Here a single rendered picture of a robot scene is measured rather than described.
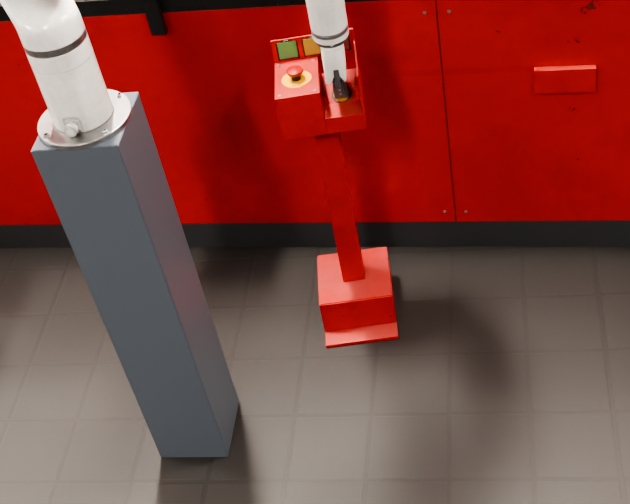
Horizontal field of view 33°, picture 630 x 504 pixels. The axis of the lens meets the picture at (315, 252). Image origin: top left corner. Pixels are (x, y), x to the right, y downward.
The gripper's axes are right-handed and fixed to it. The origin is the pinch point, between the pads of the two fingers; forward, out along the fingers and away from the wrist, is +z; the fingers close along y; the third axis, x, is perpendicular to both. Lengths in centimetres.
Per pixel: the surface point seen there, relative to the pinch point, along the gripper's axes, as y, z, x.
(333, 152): 2.7, 17.1, -4.1
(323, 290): 9, 61, -13
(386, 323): 15, 72, 2
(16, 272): -29, 77, -112
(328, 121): 6.5, 3.7, -3.6
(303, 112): 6.2, 0.2, -9.0
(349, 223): 4.7, 40.7, -3.3
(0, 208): -42, 61, -113
